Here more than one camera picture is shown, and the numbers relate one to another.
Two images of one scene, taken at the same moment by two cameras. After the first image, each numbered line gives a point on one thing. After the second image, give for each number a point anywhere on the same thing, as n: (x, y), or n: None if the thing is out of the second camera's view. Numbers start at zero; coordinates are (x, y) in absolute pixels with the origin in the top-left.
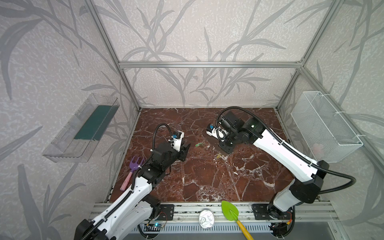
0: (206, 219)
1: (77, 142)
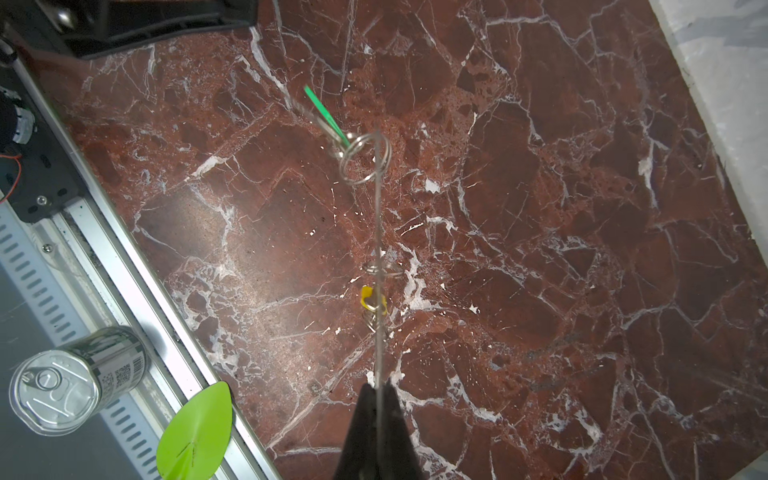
0: (60, 391)
1: None
